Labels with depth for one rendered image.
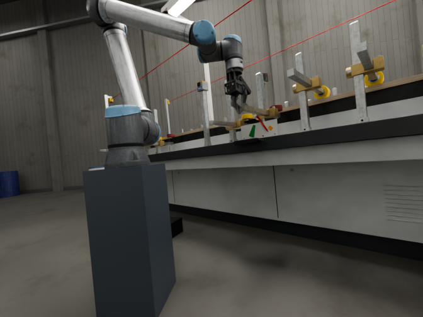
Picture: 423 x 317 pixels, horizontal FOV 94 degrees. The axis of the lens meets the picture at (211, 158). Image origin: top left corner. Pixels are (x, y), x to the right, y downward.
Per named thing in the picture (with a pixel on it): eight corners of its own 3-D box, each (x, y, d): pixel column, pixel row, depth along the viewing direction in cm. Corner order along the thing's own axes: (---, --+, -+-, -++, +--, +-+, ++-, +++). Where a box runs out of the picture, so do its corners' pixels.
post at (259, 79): (267, 148, 124) (260, 71, 124) (262, 148, 126) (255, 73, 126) (269, 148, 127) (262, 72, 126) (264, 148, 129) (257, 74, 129)
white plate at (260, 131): (277, 135, 118) (276, 118, 118) (242, 141, 135) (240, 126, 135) (278, 135, 118) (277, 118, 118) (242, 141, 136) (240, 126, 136)
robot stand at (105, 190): (155, 322, 76) (140, 165, 75) (96, 321, 79) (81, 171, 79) (176, 281, 100) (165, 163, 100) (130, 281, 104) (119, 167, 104)
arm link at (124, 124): (99, 145, 83) (95, 104, 83) (122, 147, 100) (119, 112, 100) (133, 141, 81) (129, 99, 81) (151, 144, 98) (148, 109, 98)
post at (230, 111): (234, 145, 141) (228, 77, 141) (230, 145, 144) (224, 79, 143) (236, 144, 144) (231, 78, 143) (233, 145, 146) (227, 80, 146)
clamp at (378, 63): (384, 66, 84) (383, 54, 84) (345, 77, 93) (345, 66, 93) (384, 70, 88) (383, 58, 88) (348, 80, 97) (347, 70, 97)
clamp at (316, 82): (318, 85, 101) (318, 75, 101) (292, 93, 110) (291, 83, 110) (322, 87, 105) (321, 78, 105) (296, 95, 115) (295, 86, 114)
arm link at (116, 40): (125, 148, 100) (84, 7, 101) (141, 150, 117) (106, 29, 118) (153, 139, 98) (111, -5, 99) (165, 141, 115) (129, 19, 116)
